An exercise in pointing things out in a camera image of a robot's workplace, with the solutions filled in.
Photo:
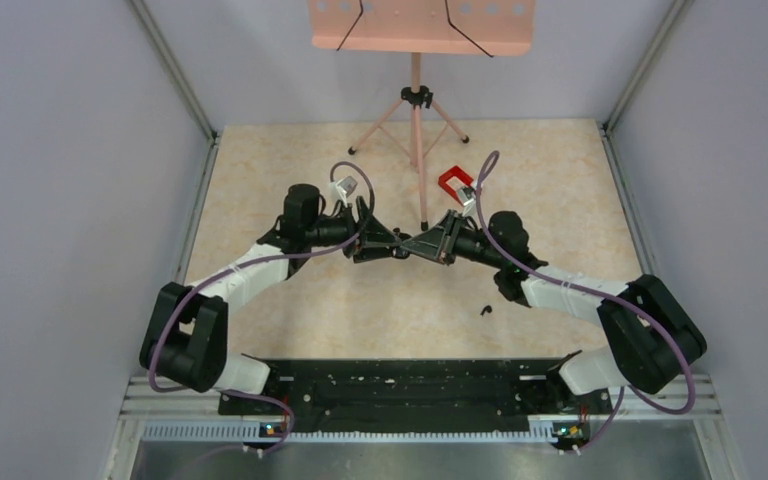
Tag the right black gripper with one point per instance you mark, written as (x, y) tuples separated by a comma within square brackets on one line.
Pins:
[(439, 242)]

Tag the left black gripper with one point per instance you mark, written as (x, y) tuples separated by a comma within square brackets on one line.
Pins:
[(373, 237)]

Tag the black earbud charging case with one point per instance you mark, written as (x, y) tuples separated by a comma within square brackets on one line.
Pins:
[(398, 251)]

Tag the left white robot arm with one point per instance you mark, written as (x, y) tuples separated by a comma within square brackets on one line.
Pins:
[(186, 340)]

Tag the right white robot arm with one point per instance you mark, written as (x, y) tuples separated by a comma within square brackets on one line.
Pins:
[(651, 338)]

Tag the red plastic box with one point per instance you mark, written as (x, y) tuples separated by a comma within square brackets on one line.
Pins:
[(454, 178)]

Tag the pink music stand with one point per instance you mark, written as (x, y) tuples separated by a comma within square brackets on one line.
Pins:
[(482, 28)]

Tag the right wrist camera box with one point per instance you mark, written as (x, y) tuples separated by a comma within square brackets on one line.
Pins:
[(466, 196)]

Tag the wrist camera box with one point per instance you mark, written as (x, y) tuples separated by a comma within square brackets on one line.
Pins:
[(466, 196), (341, 190)]

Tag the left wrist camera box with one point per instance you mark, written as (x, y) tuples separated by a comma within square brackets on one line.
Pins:
[(341, 190)]

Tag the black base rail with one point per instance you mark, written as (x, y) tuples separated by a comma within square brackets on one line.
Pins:
[(425, 396)]

